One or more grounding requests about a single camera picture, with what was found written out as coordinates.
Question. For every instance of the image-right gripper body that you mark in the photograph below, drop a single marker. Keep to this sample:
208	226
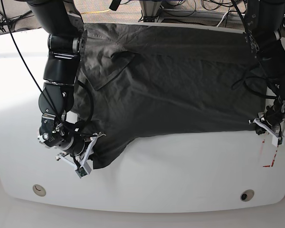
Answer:
271	121

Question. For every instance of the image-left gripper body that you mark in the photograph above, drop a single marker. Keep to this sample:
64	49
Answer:
75	151

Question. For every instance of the dark grey T-shirt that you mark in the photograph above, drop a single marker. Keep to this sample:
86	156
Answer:
157	80

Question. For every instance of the black robot arm image-left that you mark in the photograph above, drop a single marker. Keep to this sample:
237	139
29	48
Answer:
67	37

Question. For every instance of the red tape rectangle marking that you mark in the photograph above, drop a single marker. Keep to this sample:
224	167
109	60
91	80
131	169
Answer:
267	153

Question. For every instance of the black tripod stand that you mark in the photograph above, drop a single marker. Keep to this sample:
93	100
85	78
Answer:
18	15

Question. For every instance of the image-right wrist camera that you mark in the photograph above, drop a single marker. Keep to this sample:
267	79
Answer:
281	140

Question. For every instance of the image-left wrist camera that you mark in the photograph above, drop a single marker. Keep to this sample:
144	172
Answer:
81	172

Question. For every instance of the left table cable grommet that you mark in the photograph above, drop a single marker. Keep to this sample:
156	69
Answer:
39	190

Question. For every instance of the table cable grommet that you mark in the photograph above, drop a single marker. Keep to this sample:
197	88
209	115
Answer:
247	195
39	190

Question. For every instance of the right table cable grommet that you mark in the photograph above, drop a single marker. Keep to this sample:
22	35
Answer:
247	195

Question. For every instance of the aluminium frame post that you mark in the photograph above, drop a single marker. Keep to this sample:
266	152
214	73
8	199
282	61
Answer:
149	9

